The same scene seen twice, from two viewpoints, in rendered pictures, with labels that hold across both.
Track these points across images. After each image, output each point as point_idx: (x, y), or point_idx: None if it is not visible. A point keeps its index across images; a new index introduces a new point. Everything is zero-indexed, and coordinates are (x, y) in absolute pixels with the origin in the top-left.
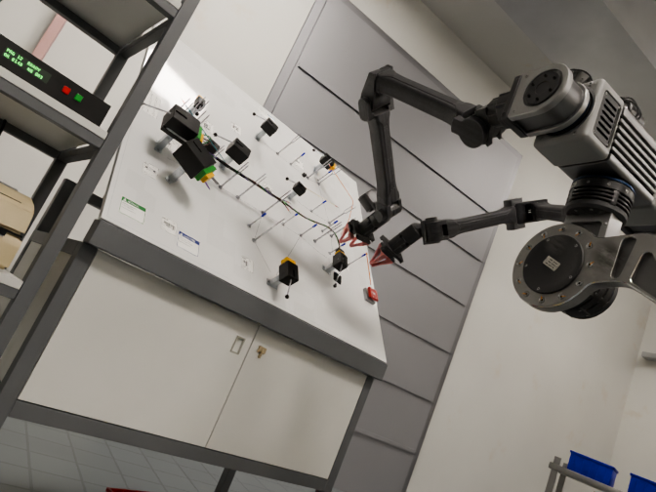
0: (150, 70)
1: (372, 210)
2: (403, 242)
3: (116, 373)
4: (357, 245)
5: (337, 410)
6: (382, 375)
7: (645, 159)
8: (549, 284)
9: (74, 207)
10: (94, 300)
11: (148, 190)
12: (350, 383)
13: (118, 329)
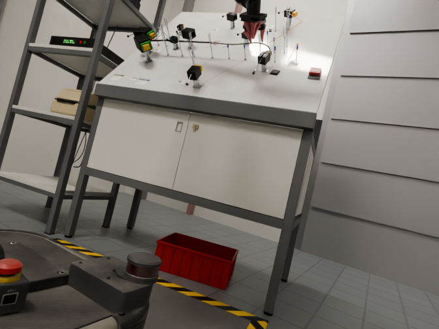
0: (102, 15)
1: (245, 3)
2: (248, 2)
3: (119, 151)
4: (260, 36)
5: (276, 161)
6: (311, 123)
7: None
8: None
9: (85, 81)
10: (106, 120)
11: (130, 68)
12: (285, 138)
13: (117, 130)
